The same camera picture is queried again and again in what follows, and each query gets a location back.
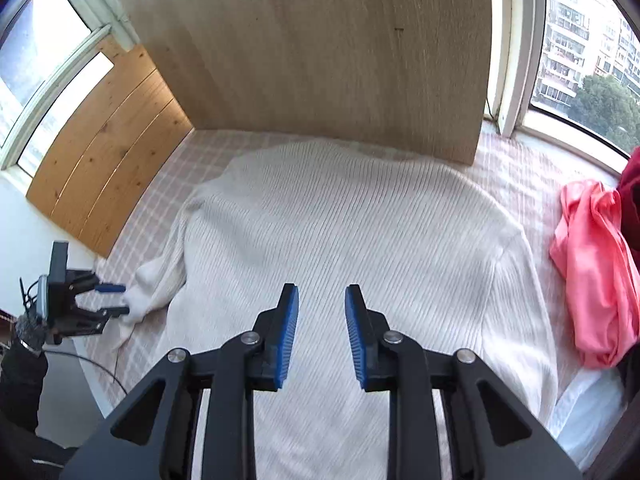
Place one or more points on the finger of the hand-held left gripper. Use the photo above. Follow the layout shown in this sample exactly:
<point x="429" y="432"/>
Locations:
<point x="119" y="311"/>
<point x="111" y="288"/>

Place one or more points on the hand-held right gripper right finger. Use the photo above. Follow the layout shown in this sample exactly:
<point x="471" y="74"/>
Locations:
<point x="355" y="335"/>

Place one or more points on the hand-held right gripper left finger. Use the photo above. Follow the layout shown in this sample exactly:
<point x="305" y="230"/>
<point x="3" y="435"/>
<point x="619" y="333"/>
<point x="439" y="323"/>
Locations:
<point x="289" y="330"/>

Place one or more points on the cream knit cardigan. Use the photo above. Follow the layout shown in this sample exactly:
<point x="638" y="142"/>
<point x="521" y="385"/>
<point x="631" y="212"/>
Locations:
<point x="350" y="220"/>

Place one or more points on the person's left forearm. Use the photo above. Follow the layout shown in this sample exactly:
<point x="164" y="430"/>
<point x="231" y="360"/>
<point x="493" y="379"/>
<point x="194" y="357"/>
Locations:
<point x="22" y="380"/>

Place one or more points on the pink plaid blanket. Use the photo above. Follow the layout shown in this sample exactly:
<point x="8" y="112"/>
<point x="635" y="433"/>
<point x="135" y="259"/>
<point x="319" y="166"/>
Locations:
<point x="150" y="200"/>

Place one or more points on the pine wood headboard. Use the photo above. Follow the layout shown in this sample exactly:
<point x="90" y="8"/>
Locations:
<point x="110" y="150"/>

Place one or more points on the person's black jacket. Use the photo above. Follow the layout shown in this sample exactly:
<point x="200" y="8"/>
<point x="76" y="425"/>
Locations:
<point x="30" y="455"/>

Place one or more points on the white shirt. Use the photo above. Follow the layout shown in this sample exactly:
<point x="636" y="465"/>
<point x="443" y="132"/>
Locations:
<point x="585" y="410"/>

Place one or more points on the pink garment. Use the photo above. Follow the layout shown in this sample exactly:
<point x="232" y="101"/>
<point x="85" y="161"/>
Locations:
<point x="595" y="270"/>

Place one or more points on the white framed window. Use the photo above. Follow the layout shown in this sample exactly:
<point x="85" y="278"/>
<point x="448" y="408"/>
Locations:
<point x="45" y="40"/>
<point x="575" y="35"/>

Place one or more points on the light wooden cabinet panel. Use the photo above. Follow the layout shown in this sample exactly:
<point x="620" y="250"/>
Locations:
<point x="310" y="50"/>

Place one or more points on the dark red garment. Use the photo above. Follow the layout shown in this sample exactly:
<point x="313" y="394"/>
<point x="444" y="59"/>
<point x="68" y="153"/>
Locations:
<point x="631" y="195"/>

